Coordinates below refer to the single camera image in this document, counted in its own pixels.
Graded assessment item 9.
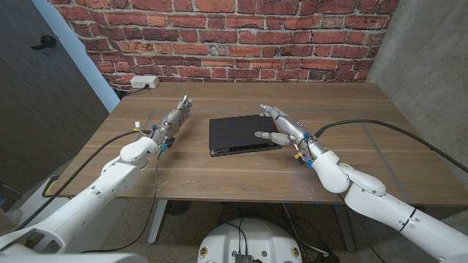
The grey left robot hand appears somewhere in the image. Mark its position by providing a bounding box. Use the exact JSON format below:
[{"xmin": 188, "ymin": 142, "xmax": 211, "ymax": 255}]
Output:
[{"xmin": 149, "ymin": 94, "xmax": 194, "ymax": 147}]

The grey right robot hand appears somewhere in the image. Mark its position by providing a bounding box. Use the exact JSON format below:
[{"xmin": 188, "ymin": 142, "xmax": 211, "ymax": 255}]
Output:
[{"xmin": 254, "ymin": 104, "xmax": 328, "ymax": 161}]

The black laptop with stickers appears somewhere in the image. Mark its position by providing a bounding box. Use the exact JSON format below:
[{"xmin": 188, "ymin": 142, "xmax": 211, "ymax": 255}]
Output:
[{"xmin": 208, "ymin": 114, "xmax": 283, "ymax": 158}]

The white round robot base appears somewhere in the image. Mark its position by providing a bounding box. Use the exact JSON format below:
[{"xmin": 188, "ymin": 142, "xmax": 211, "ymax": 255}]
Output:
[{"xmin": 197, "ymin": 217, "xmax": 303, "ymax": 263}]

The white power strip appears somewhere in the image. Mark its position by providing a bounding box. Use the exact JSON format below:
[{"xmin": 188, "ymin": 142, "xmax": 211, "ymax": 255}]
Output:
[{"xmin": 129, "ymin": 75, "xmax": 161, "ymax": 89}]

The round black floor fan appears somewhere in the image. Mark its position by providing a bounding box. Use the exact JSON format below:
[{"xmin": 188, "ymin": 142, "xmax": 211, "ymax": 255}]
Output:
[{"xmin": 166, "ymin": 199, "xmax": 193, "ymax": 216}]

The red brick printed backdrop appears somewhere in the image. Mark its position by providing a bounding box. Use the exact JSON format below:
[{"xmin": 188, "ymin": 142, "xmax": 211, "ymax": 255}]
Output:
[{"xmin": 47, "ymin": 0, "xmax": 401, "ymax": 91}]

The white table leg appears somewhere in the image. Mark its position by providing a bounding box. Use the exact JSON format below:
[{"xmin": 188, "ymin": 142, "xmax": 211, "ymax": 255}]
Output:
[{"xmin": 147, "ymin": 199, "xmax": 169, "ymax": 245}]

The black power adapter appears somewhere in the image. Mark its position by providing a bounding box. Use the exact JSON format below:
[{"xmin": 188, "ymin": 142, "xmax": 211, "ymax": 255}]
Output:
[{"xmin": 314, "ymin": 250, "xmax": 341, "ymax": 263}]

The dark wooden door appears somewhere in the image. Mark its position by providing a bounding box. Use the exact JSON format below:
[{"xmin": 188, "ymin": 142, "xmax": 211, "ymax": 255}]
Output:
[{"xmin": 0, "ymin": 0, "xmax": 110, "ymax": 194}]

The grey finned module on base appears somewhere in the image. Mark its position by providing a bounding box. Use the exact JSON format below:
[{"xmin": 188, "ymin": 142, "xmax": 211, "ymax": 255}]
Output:
[{"xmin": 233, "ymin": 251, "xmax": 254, "ymax": 263}]

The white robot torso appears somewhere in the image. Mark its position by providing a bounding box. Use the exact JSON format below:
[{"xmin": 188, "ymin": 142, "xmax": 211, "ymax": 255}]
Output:
[{"xmin": 0, "ymin": 253, "xmax": 149, "ymax": 263}]

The white shoe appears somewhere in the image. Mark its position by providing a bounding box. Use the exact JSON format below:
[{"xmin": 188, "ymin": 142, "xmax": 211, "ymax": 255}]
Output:
[{"xmin": 5, "ymin": 207, "xmax": 23, "ymax": 224}]

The black power strip cable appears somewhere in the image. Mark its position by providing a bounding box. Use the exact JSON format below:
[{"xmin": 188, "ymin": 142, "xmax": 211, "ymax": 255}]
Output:
[{"xmin": 124, "ymin": 84, "xmax": 150, "ymax": 96}]

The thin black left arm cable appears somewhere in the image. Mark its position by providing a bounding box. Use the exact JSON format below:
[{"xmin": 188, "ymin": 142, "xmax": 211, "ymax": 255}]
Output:
[{"xmin": 82, "ymin": 149, "xmax": 162, "ymax": 254}]

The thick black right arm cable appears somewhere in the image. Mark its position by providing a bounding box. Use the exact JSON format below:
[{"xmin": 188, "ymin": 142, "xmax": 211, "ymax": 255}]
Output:
[{"xmin": 313, "ymin": 118, "xmax": 468, "ymax": 175}]

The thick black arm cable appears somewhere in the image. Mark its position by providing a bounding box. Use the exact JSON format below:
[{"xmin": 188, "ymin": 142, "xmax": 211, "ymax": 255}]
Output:
[
  {"xmin": 16, "ymin": 129, "xmax": 153, "ymax": 231},
  {"xmin": 313, "ymin": 118, "xmax": 468, "ymax": 175}
]

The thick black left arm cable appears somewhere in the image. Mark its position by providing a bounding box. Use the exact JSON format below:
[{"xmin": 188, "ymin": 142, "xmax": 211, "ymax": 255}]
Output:
[{"xmin": 16, "ymin": 129, "xmax": 153, "ymax": 231}]

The grey floor cable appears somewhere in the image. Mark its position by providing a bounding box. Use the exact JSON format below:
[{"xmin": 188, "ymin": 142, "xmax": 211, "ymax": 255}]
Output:
[{"xmin": 282, "ymin": 202, "xmax": 330, "ymax": 256}]

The black cable on base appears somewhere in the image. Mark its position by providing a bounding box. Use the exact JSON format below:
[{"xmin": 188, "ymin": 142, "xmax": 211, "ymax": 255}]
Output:
[{"xmin": 224, "ymin": 221, "xmax": 249, "ymax": 255}]

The black door handle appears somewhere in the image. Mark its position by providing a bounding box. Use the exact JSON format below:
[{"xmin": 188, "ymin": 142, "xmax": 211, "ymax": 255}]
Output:
[{"xmin": 30, "ymin": 34, "xmax": 58, "ymax": 50}]

